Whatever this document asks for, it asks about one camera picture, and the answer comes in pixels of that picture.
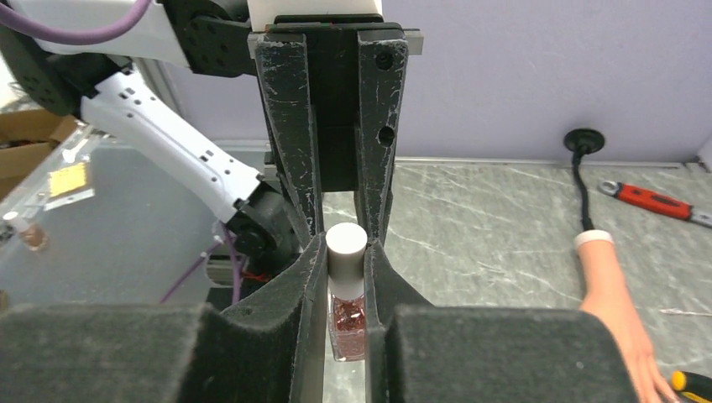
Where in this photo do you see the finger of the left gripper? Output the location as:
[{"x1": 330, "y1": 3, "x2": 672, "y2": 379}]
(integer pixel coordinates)
[
  {"x1": 354, "y1": 28, "x2": 409, "y2": 243},
  {"x1": 254, "y1": 34, "x2": 323, "y2": 246}
]

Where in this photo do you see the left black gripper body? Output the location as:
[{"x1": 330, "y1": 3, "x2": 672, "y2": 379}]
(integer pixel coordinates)
[{"x1": 249, "y1": 16, "x2": 422, "y2": 192}]

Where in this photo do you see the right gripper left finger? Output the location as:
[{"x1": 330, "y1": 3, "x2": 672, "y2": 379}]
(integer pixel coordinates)
[{"x1": 1, "y1": 234, "x2": 327, "y2": 402}]

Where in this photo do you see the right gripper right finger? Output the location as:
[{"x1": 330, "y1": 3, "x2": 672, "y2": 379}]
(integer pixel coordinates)
[{"x1": 364, "y1": 241, "x2": 637, "y2": 402}]

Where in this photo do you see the red glitter nail polish bottle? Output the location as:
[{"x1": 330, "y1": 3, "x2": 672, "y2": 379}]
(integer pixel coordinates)
[{"x1": 326, "y1": 222, "x2": 368, "y2": 362}]

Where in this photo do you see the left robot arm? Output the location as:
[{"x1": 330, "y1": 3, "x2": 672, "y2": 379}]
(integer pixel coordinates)
[{"x1": 1, "y1": 1, "x2": 423, "y2": 267}]

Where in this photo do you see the mannequin hand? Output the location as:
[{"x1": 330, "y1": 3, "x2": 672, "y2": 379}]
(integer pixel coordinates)
[{"x1": 574, "y1": 229, "x2": 678, "y2": 402}]

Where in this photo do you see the cardboard box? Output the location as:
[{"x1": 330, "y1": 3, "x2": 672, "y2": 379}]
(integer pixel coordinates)
[{"x1": 1, "y1": 109, "x2": 78, "y2": 198}]

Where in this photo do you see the far black yellow screwdriver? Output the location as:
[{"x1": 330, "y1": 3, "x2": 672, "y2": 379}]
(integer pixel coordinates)
[{"x1": 671, "y1": 371, "x2": 711, "y2": 403}]

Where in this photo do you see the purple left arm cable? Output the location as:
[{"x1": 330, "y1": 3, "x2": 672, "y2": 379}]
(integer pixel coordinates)
[{"x1": 0, "y1": 0, "x2": 249, "y2": 306}]

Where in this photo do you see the black hand stand cable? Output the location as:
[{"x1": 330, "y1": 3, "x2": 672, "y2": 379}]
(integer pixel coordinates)
[{"x1": 563, "y1": 128, "x2": 606, "y2": 233}]

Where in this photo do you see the red handled adjustable wrench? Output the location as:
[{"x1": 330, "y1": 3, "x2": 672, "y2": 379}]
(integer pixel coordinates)
[{"x1": 598, "y1": 181, "x2": 711, "y2": 228}]

